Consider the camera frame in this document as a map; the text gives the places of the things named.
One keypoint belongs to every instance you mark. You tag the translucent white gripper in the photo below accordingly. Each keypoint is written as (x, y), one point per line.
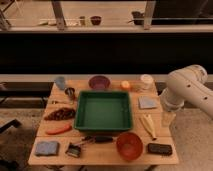
(167, 118)

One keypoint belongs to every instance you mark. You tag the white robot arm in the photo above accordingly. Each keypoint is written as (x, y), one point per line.
(186, 84)

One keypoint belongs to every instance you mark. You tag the light blue square cloth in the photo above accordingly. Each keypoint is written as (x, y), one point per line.
(146, 103)

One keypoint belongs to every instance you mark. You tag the black rectangular block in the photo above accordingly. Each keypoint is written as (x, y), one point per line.
(161, 149)

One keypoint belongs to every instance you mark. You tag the red bowl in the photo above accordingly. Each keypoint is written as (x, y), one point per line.
(129, 146)

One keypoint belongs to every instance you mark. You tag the small orange fruit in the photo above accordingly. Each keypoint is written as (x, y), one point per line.
(125, 85)

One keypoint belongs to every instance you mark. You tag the green plastic tray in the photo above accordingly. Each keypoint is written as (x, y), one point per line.
(102, 111)

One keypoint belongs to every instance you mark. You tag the purple bowl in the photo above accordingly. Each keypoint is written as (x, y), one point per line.
(99, 82)

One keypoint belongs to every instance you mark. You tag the wooden table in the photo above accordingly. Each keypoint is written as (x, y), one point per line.
(103, 154)

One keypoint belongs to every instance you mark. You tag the small black brush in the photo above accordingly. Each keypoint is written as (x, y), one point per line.
(73, 150)

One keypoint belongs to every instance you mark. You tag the metal cup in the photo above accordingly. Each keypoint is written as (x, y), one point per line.
(70, 92)

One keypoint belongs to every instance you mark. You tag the orange carrot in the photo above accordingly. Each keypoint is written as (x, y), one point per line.
(59, 130)

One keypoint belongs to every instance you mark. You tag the dark pot on shelf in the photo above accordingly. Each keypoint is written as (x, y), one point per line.
(138, 17)

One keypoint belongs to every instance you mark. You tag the light blue cup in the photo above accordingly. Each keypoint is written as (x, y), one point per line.
(60, 82)

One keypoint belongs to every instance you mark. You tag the dark bowl on shelf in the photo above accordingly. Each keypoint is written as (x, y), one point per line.
(96, 20)

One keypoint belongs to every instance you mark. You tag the blue sponge cloth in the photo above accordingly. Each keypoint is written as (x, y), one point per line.
(47, 148)

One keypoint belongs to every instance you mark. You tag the small jar on shelf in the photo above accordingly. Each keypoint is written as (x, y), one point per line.
(82, 20)

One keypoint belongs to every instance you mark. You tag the black handled tool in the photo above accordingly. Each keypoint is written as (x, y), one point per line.
(97, 139)

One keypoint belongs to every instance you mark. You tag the right metal shelf post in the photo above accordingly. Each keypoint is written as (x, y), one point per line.
(148, 14)

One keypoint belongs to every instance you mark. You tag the metal shelf post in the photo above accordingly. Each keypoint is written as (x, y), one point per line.
(59, 17)
(148, 14)

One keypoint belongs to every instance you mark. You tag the left metal shelf post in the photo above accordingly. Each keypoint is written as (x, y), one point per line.
(59, 17)

